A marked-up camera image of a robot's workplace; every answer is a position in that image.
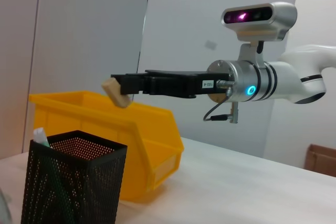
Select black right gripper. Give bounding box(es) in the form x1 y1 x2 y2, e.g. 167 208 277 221
110 69 229 99

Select beige eraser with barcode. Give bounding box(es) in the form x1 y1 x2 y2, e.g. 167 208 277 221
101 78 132 109

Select black mesh pen holder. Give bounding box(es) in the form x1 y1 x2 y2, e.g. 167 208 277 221
20 130 129 224

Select pale green wavy glass plate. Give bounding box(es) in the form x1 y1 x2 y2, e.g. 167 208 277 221
0 188 13 224

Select yellow plastic bin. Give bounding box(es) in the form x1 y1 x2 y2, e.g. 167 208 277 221
28 90 184 204

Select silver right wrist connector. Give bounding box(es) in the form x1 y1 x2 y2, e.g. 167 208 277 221
228 102 239 124

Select brown cardboard box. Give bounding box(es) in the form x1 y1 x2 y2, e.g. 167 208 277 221
303 144 336 178

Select grey right arm cable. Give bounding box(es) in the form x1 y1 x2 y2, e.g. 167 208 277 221
203 79 236 122

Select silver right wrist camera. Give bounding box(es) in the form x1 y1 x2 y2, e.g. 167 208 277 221
220 2 298 69

